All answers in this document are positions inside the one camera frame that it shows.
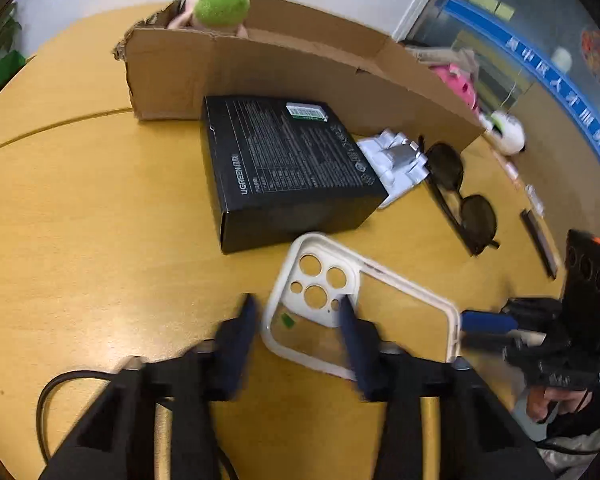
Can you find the white phone case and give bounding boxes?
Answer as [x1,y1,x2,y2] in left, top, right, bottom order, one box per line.
[260,232,462,381]

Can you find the small pink card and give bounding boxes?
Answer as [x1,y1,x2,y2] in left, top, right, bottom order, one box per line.
[494,152,524,187]

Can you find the person's right forearm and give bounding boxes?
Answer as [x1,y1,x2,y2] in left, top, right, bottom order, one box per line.
[535,382,600,480]

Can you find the black product box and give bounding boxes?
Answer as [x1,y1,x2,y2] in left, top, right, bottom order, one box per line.
[200,95,390,255]

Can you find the green potted plant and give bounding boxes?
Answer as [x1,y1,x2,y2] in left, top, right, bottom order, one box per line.
[0,2,28,103]

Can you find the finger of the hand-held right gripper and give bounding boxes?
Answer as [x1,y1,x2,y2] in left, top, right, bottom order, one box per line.
[461,297,563,335]
[461,329,548,357]

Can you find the green and pink plush toy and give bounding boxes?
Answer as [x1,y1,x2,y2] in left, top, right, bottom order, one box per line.
[167,0,252,39]

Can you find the pink plastic toy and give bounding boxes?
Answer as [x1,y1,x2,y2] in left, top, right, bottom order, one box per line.
[429,62,481,117]

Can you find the small white card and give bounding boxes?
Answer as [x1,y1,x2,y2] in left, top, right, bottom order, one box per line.
[524,184,547,214]

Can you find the person's right hand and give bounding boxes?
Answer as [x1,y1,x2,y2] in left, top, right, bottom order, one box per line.
[526,385,597,425]

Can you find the wooden desktop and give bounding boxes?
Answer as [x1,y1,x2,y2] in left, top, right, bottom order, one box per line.
[0,2,581,480]

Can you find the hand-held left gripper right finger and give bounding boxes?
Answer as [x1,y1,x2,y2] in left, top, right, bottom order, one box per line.
[339,296,557,480]

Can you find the black flat bar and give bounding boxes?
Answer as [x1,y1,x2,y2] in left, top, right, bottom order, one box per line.
[519,208,560,279]

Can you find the brown cardboard box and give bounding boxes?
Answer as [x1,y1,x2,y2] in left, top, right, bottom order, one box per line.
[111,0,487,154]

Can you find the beige cloth bundle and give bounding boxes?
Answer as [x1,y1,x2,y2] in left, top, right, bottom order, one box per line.
[404,41,481,81]

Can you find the blue wall banner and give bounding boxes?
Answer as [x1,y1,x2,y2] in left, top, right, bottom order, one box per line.
[435,0,600,181]

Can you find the black cable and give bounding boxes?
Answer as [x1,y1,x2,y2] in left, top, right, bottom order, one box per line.
[36,370,241,480]

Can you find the white foil packet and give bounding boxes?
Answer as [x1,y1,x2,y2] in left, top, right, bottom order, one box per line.
[356,129,430,210]

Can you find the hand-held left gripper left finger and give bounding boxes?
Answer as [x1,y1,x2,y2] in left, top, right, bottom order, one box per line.
[39,292,261,480]

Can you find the black sunglasses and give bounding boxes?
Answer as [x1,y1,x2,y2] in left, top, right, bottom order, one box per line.
[418,135,501,257]

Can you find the white and green plush ball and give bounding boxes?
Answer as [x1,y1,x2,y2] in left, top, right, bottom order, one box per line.
[479,110,527,156]

